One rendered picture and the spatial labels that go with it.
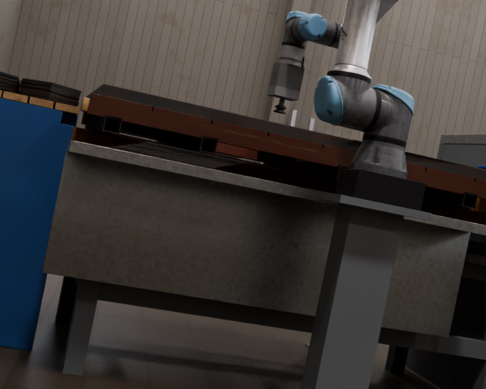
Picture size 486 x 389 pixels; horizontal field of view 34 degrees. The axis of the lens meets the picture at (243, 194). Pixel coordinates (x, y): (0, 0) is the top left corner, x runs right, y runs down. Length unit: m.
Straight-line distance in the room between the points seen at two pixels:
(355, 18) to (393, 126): 0.30
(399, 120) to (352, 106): 0.14
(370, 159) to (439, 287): 0.70
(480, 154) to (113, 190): 1.69
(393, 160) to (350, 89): 0.21
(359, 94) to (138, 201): 0.71
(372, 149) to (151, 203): 0.66
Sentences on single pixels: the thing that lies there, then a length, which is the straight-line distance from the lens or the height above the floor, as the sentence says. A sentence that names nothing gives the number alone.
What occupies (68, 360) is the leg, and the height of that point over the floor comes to 0.04.
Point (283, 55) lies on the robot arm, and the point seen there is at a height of 1.07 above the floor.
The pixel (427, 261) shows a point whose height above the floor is 0.53.
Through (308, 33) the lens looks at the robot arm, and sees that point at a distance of 2.45.
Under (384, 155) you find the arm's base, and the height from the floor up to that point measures 0.80.
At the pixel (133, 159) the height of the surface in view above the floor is 0.66.
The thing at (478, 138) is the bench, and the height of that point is 1.03.
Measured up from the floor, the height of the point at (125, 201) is 0.54.
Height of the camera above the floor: 0.66
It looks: 1 degrees down
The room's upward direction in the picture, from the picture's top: 11 degrees clockwise
